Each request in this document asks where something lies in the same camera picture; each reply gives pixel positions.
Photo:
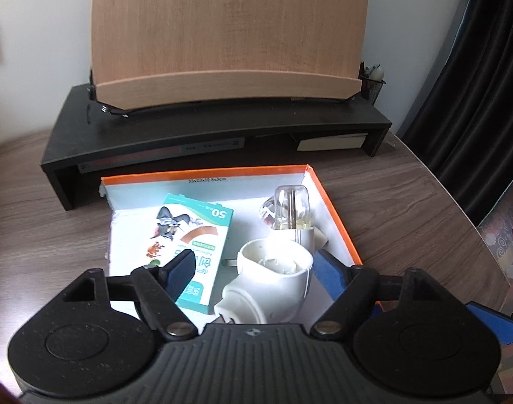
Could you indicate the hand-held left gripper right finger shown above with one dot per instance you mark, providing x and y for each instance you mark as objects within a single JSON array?
[{"x": 328, "y": 273}]

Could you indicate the cream notepad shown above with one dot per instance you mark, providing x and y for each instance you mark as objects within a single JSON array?
[{"x": 332, "y": 142}]

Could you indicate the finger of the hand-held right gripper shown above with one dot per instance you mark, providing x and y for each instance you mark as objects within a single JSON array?
[{"x": 492, "y": 324}]

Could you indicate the orange and white cardboard box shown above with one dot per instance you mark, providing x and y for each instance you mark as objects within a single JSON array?
[{"x": 126, "y": 240}]

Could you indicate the white heater with liquid bottle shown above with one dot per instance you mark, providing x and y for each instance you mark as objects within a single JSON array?
[{"x": 290, "y": 210}]

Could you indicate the dark curtain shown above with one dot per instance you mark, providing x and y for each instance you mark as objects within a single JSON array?
[{"x": 479, "y": 92}]

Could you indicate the white plug-in heater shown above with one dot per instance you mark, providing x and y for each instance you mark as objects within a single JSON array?
[{"x": 264, "y": 286}]

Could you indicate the wooden book stand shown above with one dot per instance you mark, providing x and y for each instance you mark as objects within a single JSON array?
[{"x": 227, "y": 29}]

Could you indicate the green cartoon plaster box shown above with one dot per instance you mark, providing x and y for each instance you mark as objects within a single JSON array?
[{"x": 189, "y": 227}]

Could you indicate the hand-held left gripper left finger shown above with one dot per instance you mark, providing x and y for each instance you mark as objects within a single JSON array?
[{"x": 180, "y": 271}]

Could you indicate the black mesh pen holder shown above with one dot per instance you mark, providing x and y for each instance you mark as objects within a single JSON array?
[{"x": 372, "y": 88}]

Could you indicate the black monitor riser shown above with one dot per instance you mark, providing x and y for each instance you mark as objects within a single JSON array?
[{"x": 239, "y": 120}]

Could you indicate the patterned grey cloth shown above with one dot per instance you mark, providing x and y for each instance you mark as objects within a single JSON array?
[{"x": 502, "y": 240}]

